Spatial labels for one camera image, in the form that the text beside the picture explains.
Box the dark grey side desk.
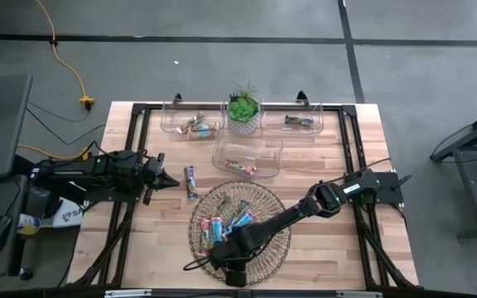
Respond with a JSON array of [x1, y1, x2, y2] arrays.
[[0, 173, 29, 282]]

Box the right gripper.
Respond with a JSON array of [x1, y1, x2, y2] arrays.
[[210, 229, 265, 288]]

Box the potted green succulent plant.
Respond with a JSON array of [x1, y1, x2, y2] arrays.
[[225, 80, 261, 137]]

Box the black aluminium table frame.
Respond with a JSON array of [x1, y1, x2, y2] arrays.
[[66, 90, 421, 298]]

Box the blue white granola bar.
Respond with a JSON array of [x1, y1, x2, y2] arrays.
[[224, 199, 251, 233]]

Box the clear plastic bin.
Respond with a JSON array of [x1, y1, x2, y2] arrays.
[[159, 100, 226, 142], [211, 136, 284, 179], [259, 100, 325, 142]]

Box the snack bars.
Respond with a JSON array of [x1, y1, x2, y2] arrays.
[[233, 208, 260, 233]]

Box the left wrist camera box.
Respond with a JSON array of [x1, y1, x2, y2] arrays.
[[144, 157, 164, 178]]

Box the red green granola bar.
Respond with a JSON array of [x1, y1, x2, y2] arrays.
[[223, 159, 258, 176], [198, 217, 212, 257]]

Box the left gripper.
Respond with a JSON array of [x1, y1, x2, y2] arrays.
[[141, 152, 181, 206]]

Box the yellow extension cord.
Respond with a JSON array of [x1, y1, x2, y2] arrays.
[[34, 0, 96, 112], [17, 143, 93, 161]]

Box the white printed box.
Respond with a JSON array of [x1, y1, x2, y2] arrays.
[[51, 197, 85, 229]]

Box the black metal side table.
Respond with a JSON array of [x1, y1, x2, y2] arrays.
[[428, 103, 477, 242]]

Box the silver metal bracket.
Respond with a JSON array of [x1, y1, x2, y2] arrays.
[[104, 289, 153, 298], [336, 290, 384, 298]]

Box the thin black floor cable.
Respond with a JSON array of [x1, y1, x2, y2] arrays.
[[26, 101, 93, 123], [26, 108, 107, 147]]

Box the yellow white bottle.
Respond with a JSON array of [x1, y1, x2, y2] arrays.
[[16, 213, 43, 237]]

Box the purple blue granola bar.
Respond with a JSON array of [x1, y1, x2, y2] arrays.
[[183, 165, 200, 201]]

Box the round woven straw placemat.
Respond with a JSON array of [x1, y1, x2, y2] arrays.
[[187, 179, 292, 287]]

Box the blue red granola bar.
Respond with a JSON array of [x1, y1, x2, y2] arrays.
[[210, 216, 225, 246]]

